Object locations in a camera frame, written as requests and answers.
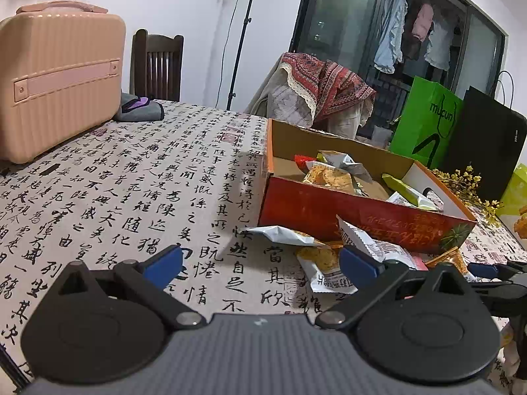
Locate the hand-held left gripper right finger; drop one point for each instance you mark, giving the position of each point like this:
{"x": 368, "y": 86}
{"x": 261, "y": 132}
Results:
{"x": 358, "y": 263}

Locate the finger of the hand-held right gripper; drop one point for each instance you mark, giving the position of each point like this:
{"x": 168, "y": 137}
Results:
{"x": 514, "y": 267}
{"x": 483, "y": 270}

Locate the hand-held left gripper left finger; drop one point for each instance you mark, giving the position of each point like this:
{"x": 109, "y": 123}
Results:
{"x": 164, "y": 262}

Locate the orange cardboard box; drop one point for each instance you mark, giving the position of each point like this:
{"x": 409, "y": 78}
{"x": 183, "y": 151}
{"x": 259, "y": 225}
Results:
{"x": 313, "y": 210}

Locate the green snack packet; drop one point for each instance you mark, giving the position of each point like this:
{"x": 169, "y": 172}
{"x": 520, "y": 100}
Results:
{"x": 405, "y": 191}

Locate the calligraphy print tablecloth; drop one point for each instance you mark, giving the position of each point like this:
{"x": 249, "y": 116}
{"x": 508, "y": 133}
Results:
{"x": 144, "y": 197}

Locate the yellow-green gift box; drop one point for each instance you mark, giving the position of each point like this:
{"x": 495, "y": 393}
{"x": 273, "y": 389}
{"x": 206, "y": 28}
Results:
{"x": 516, "y": 197}

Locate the yellow flower sprig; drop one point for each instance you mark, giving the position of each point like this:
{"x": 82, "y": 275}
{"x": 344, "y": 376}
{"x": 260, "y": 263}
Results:
{"x": 465, "y": 181}

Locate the red snack packet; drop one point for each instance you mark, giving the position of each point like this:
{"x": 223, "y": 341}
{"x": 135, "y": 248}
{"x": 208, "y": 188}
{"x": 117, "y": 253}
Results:
{"x": 304, "y": 161}

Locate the white plastic container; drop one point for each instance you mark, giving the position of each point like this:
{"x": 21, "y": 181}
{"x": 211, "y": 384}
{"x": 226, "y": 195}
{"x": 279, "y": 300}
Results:
{"x": 381, "y": 136}

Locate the black paper bag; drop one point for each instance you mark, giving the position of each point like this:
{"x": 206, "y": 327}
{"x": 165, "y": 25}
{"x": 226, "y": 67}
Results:
{"x": 490, "y": 140}

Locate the small black flat device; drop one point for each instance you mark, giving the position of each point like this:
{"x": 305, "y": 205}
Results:
{"x": 51, "y": 169}

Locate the green paper bag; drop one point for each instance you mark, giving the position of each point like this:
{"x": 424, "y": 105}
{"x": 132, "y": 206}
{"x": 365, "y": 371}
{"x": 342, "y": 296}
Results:
{"x": 420, "y": 123}

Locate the grey purple pouch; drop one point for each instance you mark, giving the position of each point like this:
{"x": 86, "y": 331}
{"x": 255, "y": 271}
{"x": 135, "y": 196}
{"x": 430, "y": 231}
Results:
{"x": 140, "y": 109}

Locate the red patterned cloth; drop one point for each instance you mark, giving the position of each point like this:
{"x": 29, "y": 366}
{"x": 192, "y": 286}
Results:
{"x": 329, "y": 86}

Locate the chair with patterned blanket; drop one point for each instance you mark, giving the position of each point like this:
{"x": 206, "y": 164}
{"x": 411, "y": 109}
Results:
{"x": 284, "y": 98}

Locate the dark wooden chair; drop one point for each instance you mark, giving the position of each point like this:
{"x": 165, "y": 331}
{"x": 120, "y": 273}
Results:
{"x": 156, "y": 70}

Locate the pink ribbed suitcase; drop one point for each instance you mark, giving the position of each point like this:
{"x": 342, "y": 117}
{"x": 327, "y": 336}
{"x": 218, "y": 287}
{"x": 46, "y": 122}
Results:
{"x": 57, "y": 82}

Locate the white hanging garment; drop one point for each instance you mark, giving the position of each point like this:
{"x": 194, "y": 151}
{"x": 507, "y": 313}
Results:
{"x": 438, "y": 45}

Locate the blue hanging garment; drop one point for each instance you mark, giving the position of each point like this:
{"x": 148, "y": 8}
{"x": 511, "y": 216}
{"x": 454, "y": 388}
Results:
{"x": 389, "y": 33}

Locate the black light stand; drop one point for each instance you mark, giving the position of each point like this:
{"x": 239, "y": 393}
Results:
{"x": 243, "y": 41}

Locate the dark glass balcony door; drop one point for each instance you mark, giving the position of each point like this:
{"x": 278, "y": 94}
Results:
{"x": 337, "y": 16}

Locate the pink hanging garment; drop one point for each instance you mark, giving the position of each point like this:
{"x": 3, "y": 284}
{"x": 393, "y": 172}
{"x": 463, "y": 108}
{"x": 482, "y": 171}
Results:
{"x": 424, "y": 20}

